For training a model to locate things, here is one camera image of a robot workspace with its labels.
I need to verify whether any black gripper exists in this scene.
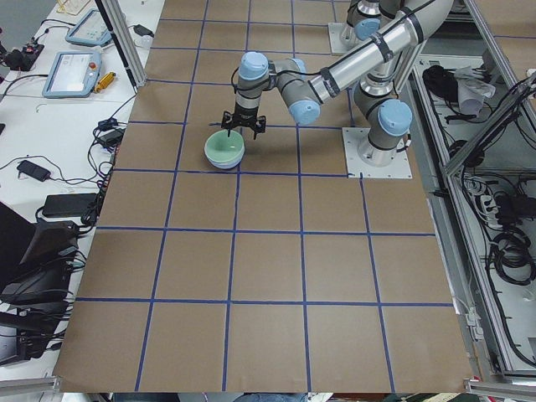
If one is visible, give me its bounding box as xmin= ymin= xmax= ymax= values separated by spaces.
xmin=221 ymin=101 xmax=266 ymax=140

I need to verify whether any green bowl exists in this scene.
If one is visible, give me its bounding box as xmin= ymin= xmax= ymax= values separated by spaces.
xmin=204 ymin=130 xmax=245 ymax=160

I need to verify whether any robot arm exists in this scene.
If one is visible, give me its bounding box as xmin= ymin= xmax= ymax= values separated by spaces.
xmin=339 ymin=0 xmax=390 ymax=47
xmin=221 ymin=1 xmax=453 ymax=167

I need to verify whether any blue bowl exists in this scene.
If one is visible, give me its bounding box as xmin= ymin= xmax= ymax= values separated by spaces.
xmin=206 ymin=153 xmax=244 ymax=170

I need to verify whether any gold cylinder tool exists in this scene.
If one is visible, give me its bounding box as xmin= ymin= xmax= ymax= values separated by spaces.
xmin=94 ymin=71 xmax=116 ymax=93

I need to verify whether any near teach pendant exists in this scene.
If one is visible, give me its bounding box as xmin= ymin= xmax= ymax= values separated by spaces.
xmin=42 ymin=51 xmax=101 ymax=99

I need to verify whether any teach pendant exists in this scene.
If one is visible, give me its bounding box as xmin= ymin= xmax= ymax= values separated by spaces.
xmin=42 ymin=51 xmax=101 ymax=99
xmin=65 ymin=8 xmax=112 ymax=47

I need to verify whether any far teach pendant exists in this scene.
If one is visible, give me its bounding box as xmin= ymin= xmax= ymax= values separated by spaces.
xmin=65 ymin=8 xmax=112 ymax=47

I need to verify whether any black power adapter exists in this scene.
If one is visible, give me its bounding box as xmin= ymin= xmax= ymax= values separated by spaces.
xmin=17 ymin=160 xmax=51 ymax=182

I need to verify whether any black equipment pile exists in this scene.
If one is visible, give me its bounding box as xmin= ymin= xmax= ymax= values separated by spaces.
xmin=1 ymin=204 xmax=85 ymax=366

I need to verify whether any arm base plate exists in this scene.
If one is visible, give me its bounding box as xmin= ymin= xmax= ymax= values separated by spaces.
xmin=342 ymin=127 xmax=413 ymax=180
xmin=327 ymin=23 xmax=357 ymax=55

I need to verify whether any black cable bundle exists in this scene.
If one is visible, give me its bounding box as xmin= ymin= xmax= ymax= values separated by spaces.
xmin=0 ymin=119 xmax=126 ymax=227

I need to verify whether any aluminium frame post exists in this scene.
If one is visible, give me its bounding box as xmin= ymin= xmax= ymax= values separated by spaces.
xmin=95 ymin=0 xmax=147 ymax=89

